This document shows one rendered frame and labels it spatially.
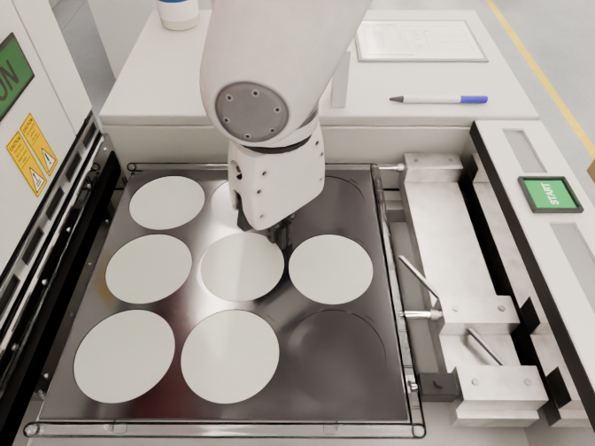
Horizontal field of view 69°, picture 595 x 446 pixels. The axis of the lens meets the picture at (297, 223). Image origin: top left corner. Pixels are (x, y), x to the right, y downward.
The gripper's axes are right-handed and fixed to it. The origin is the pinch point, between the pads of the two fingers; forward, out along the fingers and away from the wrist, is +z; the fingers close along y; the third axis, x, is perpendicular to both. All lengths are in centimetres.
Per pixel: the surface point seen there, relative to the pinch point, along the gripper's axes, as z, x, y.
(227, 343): 2.0, -7.1, -12.9
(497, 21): 92, 105, 278
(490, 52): -4.5, 3.2, 49.0
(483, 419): 4.1, -29.0, 1.6
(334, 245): 2.0, -5.2, 4.5
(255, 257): 2.0, -0.2, -3.9
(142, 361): 2.1, -2.9, -20.5
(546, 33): 92, 74, 287
